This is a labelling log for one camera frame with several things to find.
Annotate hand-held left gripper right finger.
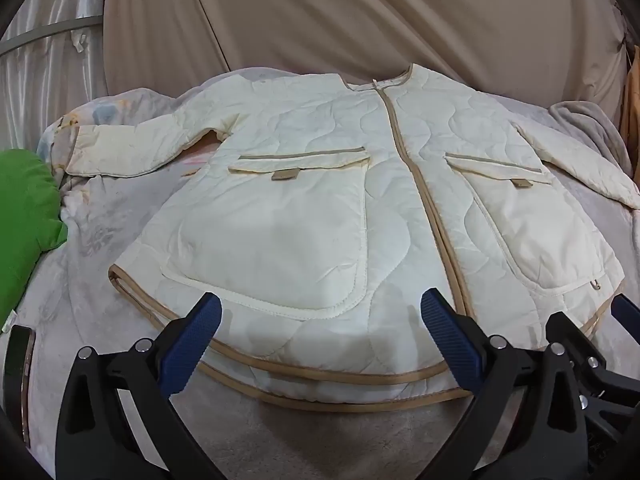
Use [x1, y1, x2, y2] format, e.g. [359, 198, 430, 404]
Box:
[420, 289, 608, 480]

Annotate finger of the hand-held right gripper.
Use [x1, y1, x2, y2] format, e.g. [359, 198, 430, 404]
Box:
[611, 293, 640, 346]
[545, 311, 621, 413]

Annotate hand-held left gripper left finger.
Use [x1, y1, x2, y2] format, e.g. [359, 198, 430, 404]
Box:
[55, 290, 227, 480]

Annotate white quilted jacket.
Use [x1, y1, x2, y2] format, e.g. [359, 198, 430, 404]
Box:
[65, 62, 640, 413]

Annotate grey floral blanket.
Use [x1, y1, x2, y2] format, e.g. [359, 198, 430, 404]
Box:
[22, 72, 640, 480]

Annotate dark smartphone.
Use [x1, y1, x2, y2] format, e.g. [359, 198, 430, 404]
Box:
[2, 325, 37, 448]

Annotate grey fleece blanket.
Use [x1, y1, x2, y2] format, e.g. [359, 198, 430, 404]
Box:
[547, 101, 640, 183]

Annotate green pillow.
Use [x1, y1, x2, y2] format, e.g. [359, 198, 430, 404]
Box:
[0, 147, 69, 332]

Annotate orange cloth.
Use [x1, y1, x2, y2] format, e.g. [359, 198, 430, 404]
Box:
[620, 44, 640, 181]

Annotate white sheer curtain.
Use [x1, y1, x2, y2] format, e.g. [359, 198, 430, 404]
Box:
[0, 0, 110, 152]

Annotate beige curtain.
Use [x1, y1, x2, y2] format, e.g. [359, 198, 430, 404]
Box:
[102, 0, 635, 107]

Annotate metal curtain rail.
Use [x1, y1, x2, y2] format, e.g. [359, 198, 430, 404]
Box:
[0, 15, 104, 57]

